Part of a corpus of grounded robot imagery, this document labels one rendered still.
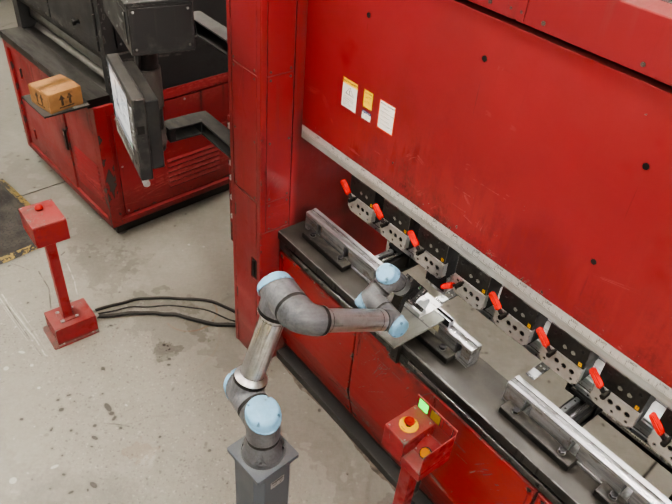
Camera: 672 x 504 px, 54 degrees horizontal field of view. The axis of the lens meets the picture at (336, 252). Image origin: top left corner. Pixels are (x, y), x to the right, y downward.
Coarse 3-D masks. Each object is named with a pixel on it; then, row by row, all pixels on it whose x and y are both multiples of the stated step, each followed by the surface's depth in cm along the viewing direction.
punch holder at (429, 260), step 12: (420, 228) 243; (420, 240) 246; (432, 240) 240; (432, 252) 242; (444, 252) 237; (456, 252) 240; (420, 264) 250; (432, 264) 245; (444, 264) 240; (456, 264) 246; (444, 276) 245
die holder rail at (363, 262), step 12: (312, 216) 305; (324, 216) 305; (312, 228) 308; (324, 228) 299; (336, 228) 299; (336, 240) 295; (348, 240) 293; (348, 252) 291; (360, 252) 287; (360, 264) 287; (372, 264) 281; (372, 276) 282
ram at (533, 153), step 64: (320, 0) 244; (384, 0) 218; (448, 0) 196; (320, 64) 258; (384, 64) 228; (448, 64) 205; (512, 64) 186; (576, 64) 170; (320, 128) 273; (448, 128) 215; (512, 128) 194; (576, 128) 177; (640, 128) 162; (384, 192) 253; (448, 192) 225; (512, 192) 202; (576, 192) 184; (640, 192) 168; (512, 256) 211; (576, 256) 191; (640, 256) 175; (576, 320) 200; (640, 320) 182; (640, 384) 189
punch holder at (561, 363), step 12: (552, 324) 208; (552, 336) 209; (564, 336) 205; (552, 348) 211; (564, 348) 207; (576, 348) 203; (588, 348) 200; (552, 360) 212; (564, 360) 208; (576, 360) 205; (588, 360) 202; (564, 372) 210; (576, 372) 206; (588, 372) 211
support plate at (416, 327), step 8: (408, 312) 255; (432, 312) 256; (408, 320) 252; (416, 320) 252; (424, 320) 253; (432, 320) 253; (440, 320) 253; (408, 328) 249; (416, 328) 249; (424, 328) 249; (384, 336) 244; (400, 336) 245; (408, 336) 245; (392, 344) 242; (400, 344) 242
